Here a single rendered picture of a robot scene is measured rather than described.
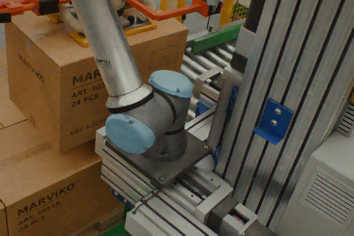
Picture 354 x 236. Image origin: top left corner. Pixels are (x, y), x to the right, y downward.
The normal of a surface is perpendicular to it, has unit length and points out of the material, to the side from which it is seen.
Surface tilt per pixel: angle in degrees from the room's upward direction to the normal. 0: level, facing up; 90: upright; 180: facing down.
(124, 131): 97
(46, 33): 1
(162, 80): 8
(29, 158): 0
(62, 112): 90
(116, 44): 61
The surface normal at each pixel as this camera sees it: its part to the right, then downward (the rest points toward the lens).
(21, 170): 0.16, -0.79
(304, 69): -0.64, 0.37
